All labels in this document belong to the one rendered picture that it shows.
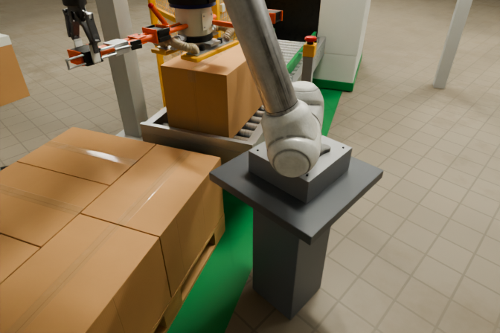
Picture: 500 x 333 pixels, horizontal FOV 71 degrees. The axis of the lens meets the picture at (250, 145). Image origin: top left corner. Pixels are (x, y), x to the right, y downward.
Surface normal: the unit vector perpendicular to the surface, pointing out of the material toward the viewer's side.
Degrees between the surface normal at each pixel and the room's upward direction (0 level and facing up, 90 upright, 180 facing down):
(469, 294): 0
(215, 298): 0
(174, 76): 90
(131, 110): 90
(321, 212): 0
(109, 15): 90
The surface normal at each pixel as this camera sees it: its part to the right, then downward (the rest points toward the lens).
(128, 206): 0.00, -0.85
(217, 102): -0.38, 0.49
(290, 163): -0.17, 0.63
